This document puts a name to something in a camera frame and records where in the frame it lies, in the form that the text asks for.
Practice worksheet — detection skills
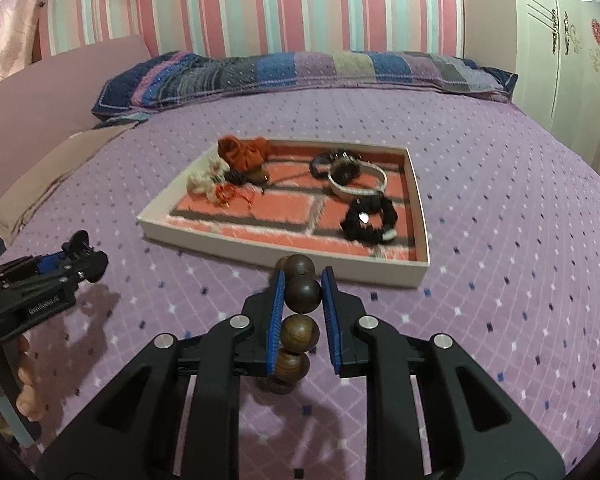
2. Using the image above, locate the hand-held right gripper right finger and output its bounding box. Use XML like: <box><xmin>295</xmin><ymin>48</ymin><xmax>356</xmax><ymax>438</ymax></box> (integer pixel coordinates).
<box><xmin>321</xmin><ymin>266</ymin><xmax>566</xmax><ymax>480</ymax></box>

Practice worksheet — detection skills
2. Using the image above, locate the brown wooden bead bracelet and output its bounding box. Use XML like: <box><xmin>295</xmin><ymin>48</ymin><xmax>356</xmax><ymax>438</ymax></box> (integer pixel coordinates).
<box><xmin>257</xmin><ymin>254</ymin><xmax>323</xmax><ymax>396</ymax></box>

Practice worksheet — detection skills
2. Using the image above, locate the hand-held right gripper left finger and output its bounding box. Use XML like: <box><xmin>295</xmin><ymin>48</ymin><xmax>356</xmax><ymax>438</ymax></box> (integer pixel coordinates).
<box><xmin>35</xmin><ymin>267</ymin><xmax>287</xmax><ymax>480</ymax></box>

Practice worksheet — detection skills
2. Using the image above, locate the wristwatch with white band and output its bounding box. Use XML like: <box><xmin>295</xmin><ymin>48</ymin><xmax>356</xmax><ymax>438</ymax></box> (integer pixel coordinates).
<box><xmin>327</xmin><ymin>152</ymin><xmax>388</xmax><ymax>198</ymax></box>

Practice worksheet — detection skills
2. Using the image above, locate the white tray with brick lining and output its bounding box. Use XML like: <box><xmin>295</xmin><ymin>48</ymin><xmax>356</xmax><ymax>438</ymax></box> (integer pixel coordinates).
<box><xmin>136</xmin><ymin>138</ymin><xmax>431</xmax><ymax>289</ymax></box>

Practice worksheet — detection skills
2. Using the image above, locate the pink curtain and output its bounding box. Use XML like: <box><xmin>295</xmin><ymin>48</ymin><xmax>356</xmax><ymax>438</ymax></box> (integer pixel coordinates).
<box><xmin>0</xmin><ymin>0</ymin><xmax>51</xmax><ymax>93</ymax></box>

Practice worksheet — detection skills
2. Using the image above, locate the brown pendant with black knot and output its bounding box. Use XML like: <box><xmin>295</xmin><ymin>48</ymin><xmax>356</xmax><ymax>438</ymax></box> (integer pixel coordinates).
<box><xmin>225</xmin><ymin>169</ymin><xmax>272</xmax><ymax>186</ymax></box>

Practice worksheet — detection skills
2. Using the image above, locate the orange scrunchie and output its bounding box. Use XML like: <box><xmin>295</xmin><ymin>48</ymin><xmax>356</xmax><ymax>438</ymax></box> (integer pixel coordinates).
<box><xmin>217</xmin><ymin>135</ymin><xmax>271</xmax><ymax>173</ymax></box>

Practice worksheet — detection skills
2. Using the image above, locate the person's left hand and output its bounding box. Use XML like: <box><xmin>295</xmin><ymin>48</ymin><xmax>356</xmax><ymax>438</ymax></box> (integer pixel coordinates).
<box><xmin>0</xmin><ymin>335</ymin><xmax>48</xmax><ymax>433</ymax></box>

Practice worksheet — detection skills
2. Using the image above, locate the striped blue purple pillow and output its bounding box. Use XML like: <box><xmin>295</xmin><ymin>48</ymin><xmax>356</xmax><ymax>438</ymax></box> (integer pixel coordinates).
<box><xmin>91</xmin><ymin>50</ymin><xmax>520</xmax><ymax>123</ymax></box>

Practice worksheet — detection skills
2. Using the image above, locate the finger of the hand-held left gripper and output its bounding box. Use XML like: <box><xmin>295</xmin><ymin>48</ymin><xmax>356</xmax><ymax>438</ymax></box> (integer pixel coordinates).
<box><xmin>35</xmin><ymin>250</ymin><xmax>109</xmax><ymax>292</ymax></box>
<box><xmin>0</xmin><ymin>254</ymin><xmax>63</xmax><ymax>286</ymax></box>

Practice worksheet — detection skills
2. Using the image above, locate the black ruffled scrunchie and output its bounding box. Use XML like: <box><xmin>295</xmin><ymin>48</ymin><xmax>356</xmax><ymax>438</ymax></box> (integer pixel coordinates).
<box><xmin>341</xmin><ymin>195</ymin><xmax>399</xmax><ymax>244</ymax></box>

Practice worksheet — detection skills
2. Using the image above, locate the thin dark hair pin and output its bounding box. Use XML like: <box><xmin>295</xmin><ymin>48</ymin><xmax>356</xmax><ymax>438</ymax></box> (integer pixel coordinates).
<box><xmin>259</xmin><ymin>172</ymin><xmax>314</xmax><ymax>194</ymax></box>

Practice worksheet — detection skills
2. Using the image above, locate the black beaded hair tie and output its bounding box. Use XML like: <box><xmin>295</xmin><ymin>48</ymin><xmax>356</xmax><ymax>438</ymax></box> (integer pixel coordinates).
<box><xmin>310</xmin><ymin>152</ymin><xmax>342</xmax><ymax>179</ymax></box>

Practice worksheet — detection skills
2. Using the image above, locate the cream scrunchie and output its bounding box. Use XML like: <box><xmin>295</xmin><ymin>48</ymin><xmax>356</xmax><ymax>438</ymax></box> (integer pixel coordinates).
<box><xmin>187</xmin><ymin>156</ymin><xmax>231</xmax><ymax>198</ymax></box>

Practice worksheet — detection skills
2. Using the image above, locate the pink headboard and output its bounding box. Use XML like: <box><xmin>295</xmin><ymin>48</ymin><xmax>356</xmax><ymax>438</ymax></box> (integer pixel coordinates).
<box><xmin>0</xmin><ymin>34</ymin><xmax>153</xmax><ymax>201</ymax></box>

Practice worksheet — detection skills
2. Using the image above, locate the white wardrobe with flower stickers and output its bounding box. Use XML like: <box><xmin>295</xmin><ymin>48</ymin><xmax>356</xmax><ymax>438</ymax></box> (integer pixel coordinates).
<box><xmin>510</xmin><ymin>0</ymin><xmax>600</xmax><ymax>166</ymax></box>

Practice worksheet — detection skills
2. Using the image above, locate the red string bracelet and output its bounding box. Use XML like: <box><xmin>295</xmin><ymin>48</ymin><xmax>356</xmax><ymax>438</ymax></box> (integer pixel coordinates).
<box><xmin>212</xmin><ymin>183</ymin><xmax>257</xmax><ymax>209</ymax></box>

